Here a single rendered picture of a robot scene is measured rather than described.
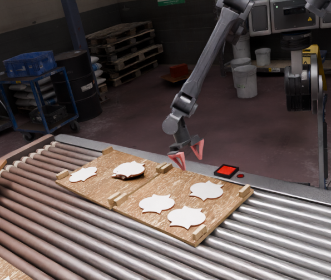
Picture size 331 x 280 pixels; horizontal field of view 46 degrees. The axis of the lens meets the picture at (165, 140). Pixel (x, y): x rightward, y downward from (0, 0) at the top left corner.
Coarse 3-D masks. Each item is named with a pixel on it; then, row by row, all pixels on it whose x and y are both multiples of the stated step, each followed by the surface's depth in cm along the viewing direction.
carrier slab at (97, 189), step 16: (96, 160) 189; (112, 160) 186; (128, 160) 183; (144, 160) 180; (96, 176) 174; (144, 176) 166; (80, 192) 163; (96, 192) 160; (112, 192) 158; (128, 192) 156
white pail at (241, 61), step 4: (232, 60) 547; (236, 60) 550; (240, 60) 550; (244, 60) 548; (248, 60) 544; (232, 64) 533; (236, 64) 527; (240, 64) 525; (244, 64) 526; (248, 64) 528; (232, 68) 539
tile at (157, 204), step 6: (150, 198) 147; (156, 198) 146; (162, 198) 146; (168, 198) 145; (144, 204) 144; (150, 204) 143; (156, 204) 143; (162, 204) 142; (168, 204) 141; (174, 204) 142; (144, 210) 141; (150, 210) 140; (156, 210) 139; (162, 210) 139; (168, 210) 139
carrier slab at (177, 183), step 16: (160, 176) 163; (176, 176) 161; (192, 176) 158; (144, 192) 154; (160, 192) 152; (176, 192) 149; (224, 192) 144; (128, 208) 145; (176, 208) 140; (208, 208) 136; (224, 208) 134; (160, 224) 133; (208, 224) 128; (192, 240) 122
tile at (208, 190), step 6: (192, 186) 150; (198, 186) 149; (204, 186) 148; (210, 186) 148; (216, 186) 147; (222, 186) 147; (192, 192) 146; (198, 192) 145; (204, 192) 144; (210, 192) 144; (216, 192) 143; (222, 192) 142; (204, 198) 141; (210, 198) 141; (216, 198) 140
